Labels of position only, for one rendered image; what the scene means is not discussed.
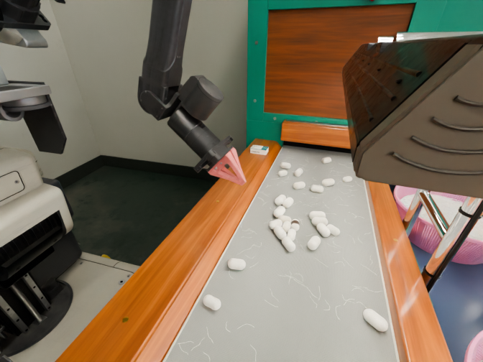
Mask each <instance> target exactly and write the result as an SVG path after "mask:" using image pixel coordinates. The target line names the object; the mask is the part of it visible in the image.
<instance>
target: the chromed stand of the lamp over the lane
mask: <svg viewBox="0 0 483 362"><path fill-rule="evenodd" d="M471 34H483V30H474V31H428V32H396V33H395V36H379V37H378V38H377V42H378V44H377V49H376V53H381V52H382V51H383V50H384V49H385V48H386V46H388V45H390V44H391V43H392V42H394V41H403V40H419V39H428V38H437V37H454V36H462V35H471ZM377 42H376V43H377ZM374 44H375V43H367V44H366V47H365V51H368V50H369V49H370V47H371V46H372V45H374ZM431 192H432V191H430V190H421V189H417V190H416V193H415V195H414V197H413V200H412V202H411V204H410V206H409V208H408V211H407V213H406V214H405V217H404V219H403V221H402V223H403V225H404V227H405V231H406V233H407V235H408V239H409V237H410V234H411V232H412V230H413V228H414V226H415V224H416V222H417V220H418V218H419V216H420V214H421V212H422V210H423V208H425V210H426V212H427V214H428V216H429V218H430V220H431V222H432V223H433V225H434V227H435V229H436V231H437V233H438V235H439V236H440V238H441V241H440V243H439V244H438V246H437V247H436V250H435V251H434V252H433V254H432V256H431V258H430V259H429V261H428V263H427V264H426V265H425V266H424V267H425V268H424V267H423V271H422V272H421V274H422V277H423V281H424V282H425V286H426V289H427V290H428V294H430V292H431V290H432V289H433V288H434V286H435V285H436V283H437V281H438V280H439V279H440V278H441V277H442V276H443V273H444V271H445V270H446V268H447V266H448V265H449V264H450V262H451V261H452V259H453V258H454V257H455V255H456V253H457V252H458V250H459V249H460V248H461V246H462V244H463V243H464V242H465V240H466V238H467V237H468V235H469V234H470V233H471V231H472V229H473V228H474V227H475V225H476V224H477V222H478V220H479V219H481V218H482V217H483V199H481V198H472V197H466V199H465V201H464V202H463V204H462V206H460V207H459V208H460V209H458V213H457V214H456V216H455V217H454V219H453V220H452V222H451V224H450V225H449V223H448V222H447V220H446V219H445V217H444V216H443V213H442V212H441V211H440V209H439V207H438V206H437V205H436V202H435V201H434V199H433V198H432V196H431Z"/></svg>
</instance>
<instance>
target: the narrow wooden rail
mask: <svg viewBox="0 0 483 362"><path fill-rule="evenodd" d="M365 185H366V189H367V196H368V200H369V207H370V211H371V215H372V222H373V226H374V233H375V237H376V241H377V248H378V252H379V259H380V263H381V267H382V274H383V278H384V282H385V289H386V293H387V300H388V304H389V308H390V315H391V319H392V326H393V330H394V334H395V341H396V345H397V352H398V355H399V360H400V362H453V360H452V357H451V354H450V352H449V348H448V346H447V344H446V340H445V338H444V336H443V332H442V330H441V326H440V324H439V321H438V318H437V316H436V313H435V310H434V308H433V305H432V302H431V299H430V297H429V294H428V290H427V289H426V285H425V282H424V281H423V277H422V274H421V272H420V269H419V266H418V263H417V261H416V258H415V255H414V253H413V249H412V247H411V245H410V241H409V239H408V235H407V233H406V231H405V227H404V225H403V222H402V219H401V217H400V214H399V211H398V209H397V206H396V203H395V200H394V197H393V195H392V192H391V189H390V186H389V184H385V183H379V182H371V181H366V180H365Z"/></svg>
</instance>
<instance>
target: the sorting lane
mask: <svg viewBox="0 0 483 362"><path fill-rule="evenodd" d="M326 157H330V158H331V161H330V162H329V163H325V164H324V163H322V161H321V160H322V159H323V158H326ZM282 162H287V163H290V165H291V167H290V169H285V168H281V166H280V164H281V163H282ZM299 168H301V169H302V170H303V173H302V174H301V175H300V176H299V177H296V176H295V171H296V170H297V169H299ZM283 170H286V171H287V175H286V176H282V177H280V176H279V175H278V172H279V171H283ZM347 176H351V177H352V181H351V182H343V177H347ZM324 179H333V180H334V182H335V183H334V184H333V185H332V186H323V185H322V181H323V180H324ZM296 182H304V183H305V187H304V188H302V189H298V190H296V189H294V187H293V185H294V183H296ZM312 185H320V186H322V187H323V192H321V193H319V192H313V191H311V186H312ZM280 195H284V196H285V197H286V199H287V198H292V199H293V204H292V205H291V206H290V207H289V208H285V207H284V208H285V213H284V214H283V215H285V216H288V217H290V218H291V222H292V220H293V219H297V220H298V221H299V223H300V227H299V230H298V231H296V235H295V239H294V241H293V243H294V244H295V250H294V251H292V252H290V251H288V250H287V249H286V248H285V247H284V245H283V244H282V240H281V239H279V238H278V237H277V236H276V234H275V232H274V229H270V228H269V226H268V224H269V222H270V221H274V220H277V219H278V218H276V217H275V216H274V211H275V210H276V209H277V208H278V207H279V206H283V205H276V204H275V199H276V198H278V197H279V196H280ZM312 211H322V212H324V213H325V214H326V219H327V221H328V224H327V225H329V224H331V225H333V226H335V227H336V228H338V229H339V230H340V234H339V235H337V236H334V235H333V234H332V233H331V234H330V236H328V237H323V236H322V235H321V234H320V233H319V231H318V230H317V226H315V225H313V224H312V219H311V218H310V216H309V215H310V212H312ZM291 222H290V223H291ZM327 225H326V226H327ZM313 236H318V237H319V238H320V240H321V243H320V244H319V246H318V248H317V249H316V250H310V249H309V248H308V242H309V241H310V239H311V238H312V237H313ZM231 258H235V259H243V260H244V261H245V262H246V266H245V268H244V269H243V270H237V269H230V268H229V267H228V261H229V259H231ZM208 294H210V295H212V296H213V297H215V298H218V299H219V300H220V301H221V306H220V308H219V309H218V310H212V309H211V308H210V307H207V306H205V305H204V303H203V298H204V297H205V296H206V295H208ZM365 309H372V310H374V311H375V312H376V313H377V314H379V315H380V316H382V317H383V318H384V319H386V321H387V324H388V329H387V330H386V331H384V332H380V331H378V330H377V329H375V328H374V327H373V326H372V325H370V324H369V323H368V322H367V321H366V320H365V319H364V316H363V311H364V310H365ZM163 362H400V360H399V355H398V352H397V345H396V341H395V334H394V330H393V326H392V319H391V315H390V308H389V304H388V300H387V293H386V289H385V282H384V278H383V274H382V267H381V263H380V256H379V252H378V248H377V241H376V237H375V233H374V226H373V222H372V215H371V211H370V207H369V200H368V196H367V189H366V185H365V181H364V180H363V179H362V178H358V177H357V176H356V175H355V171H354V167H353V162H352V158H351V157H350V156H344V155H339V154H328V153H323V152H312V151H306V150H300V149H290V148H284V147H282V149H281V150H280V152H279V154H278V156H277V157H276V159H275V161H274V163H273V164H272V166H271V168H270V170H269V172H268V173H267V175H266V177H265V179H264V181H263V182H262V184H261V186H260V188H259V189H258V191H257V194H256V195H255V196H254V199H253V201H252V202H251V204H250V206H249V207H248V209H247V211H246V213H245V214H244V217H243V218H242V220H241V222H240V224H239V226H238V227H237V229H236V231H235V232H234V235H233V236H232V238H231V240H230V242H229V244H228V245H227V247H226V249H225V251H224V252H223V254H222V256H221V258H220V259H219V261H218V263H217V265H216V267H215V269H214V270H213V272H212V274H211V276H210V277H209V279H208V281H207V283H206V285H205V287H204V288H203V290H202V292H201V294H200V295H199V297H198V299H197V301H196V302H195V304H194V306H193V308H192V310H191V311H190V314H189V315H188V317H187V319H186V321H185V322H184V324H183V326H182V328H181V329H180V332H179V333H178V335H177V337H176V339H175V340H174V342H173V344H172V346H171V347H170V349H169V351H168V352H167V355H166V356H165V358H164V360H163Z"/></svg>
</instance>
